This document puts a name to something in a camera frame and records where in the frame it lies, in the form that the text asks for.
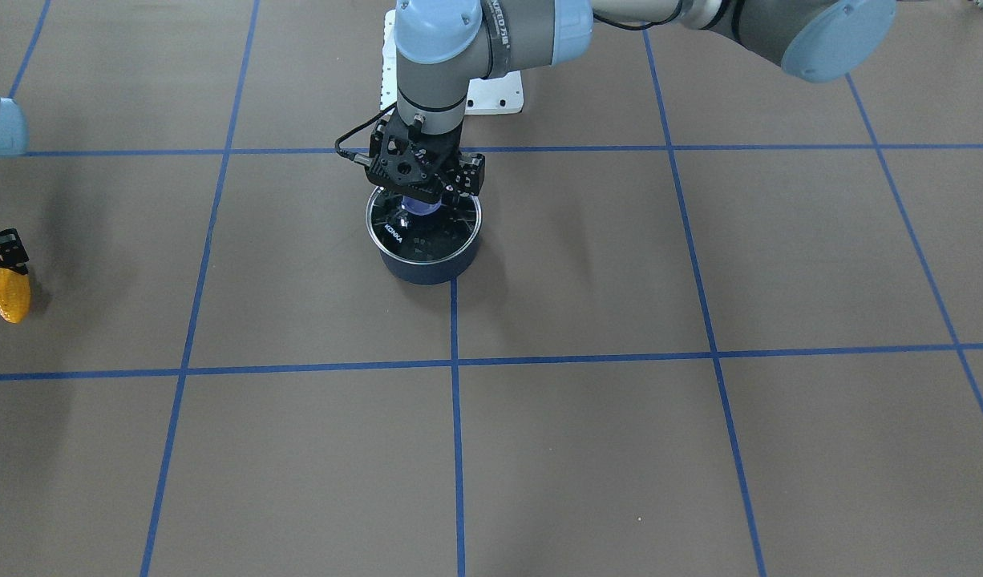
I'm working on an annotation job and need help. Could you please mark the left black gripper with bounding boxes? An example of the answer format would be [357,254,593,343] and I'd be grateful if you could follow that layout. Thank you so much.
[366,116,485,204]

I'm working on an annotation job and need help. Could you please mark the dark blue saucepan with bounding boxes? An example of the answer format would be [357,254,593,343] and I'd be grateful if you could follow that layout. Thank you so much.
[366,184,483,285]

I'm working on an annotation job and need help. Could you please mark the glass lid with blue knob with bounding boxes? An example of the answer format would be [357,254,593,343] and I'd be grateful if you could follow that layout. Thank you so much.
[366,184,483,266]

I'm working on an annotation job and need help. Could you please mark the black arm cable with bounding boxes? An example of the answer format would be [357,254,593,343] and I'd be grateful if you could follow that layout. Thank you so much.
[334,100,398,161]

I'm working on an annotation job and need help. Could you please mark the white pedestal base plate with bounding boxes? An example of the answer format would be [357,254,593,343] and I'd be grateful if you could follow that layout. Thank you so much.
[378,10,525,115]

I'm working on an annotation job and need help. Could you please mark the yellow corn cob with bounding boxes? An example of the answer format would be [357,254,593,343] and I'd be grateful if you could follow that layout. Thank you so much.
[0,267,32,324]

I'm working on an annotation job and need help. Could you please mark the brown paper table mat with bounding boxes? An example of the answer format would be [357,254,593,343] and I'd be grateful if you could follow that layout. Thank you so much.
[0,1,983,576]

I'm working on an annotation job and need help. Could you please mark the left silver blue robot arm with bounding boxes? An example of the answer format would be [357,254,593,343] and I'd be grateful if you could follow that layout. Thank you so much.
[340,1,897,204]

